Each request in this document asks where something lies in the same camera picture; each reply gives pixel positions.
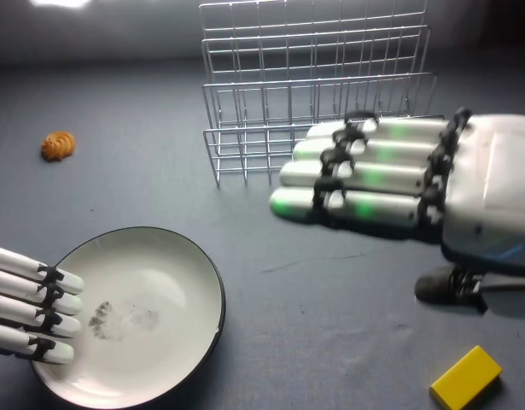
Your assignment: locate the silver wire dish rack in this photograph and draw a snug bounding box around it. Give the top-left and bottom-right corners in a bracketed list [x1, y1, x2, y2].
[198, 0, 446, 190]

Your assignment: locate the yellow rectangular block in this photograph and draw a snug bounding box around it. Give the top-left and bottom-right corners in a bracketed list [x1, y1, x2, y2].
[429, 344, 504, 410]

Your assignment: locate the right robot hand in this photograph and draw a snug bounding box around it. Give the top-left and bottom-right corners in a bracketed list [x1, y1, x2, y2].
[268, 108, 525, 318]

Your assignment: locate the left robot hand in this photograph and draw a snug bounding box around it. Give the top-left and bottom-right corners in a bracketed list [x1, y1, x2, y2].
[0, 237, 85, 366]

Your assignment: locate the orange swirl cookie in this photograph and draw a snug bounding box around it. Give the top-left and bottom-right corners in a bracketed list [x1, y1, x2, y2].
[40, 131, 78, 164]

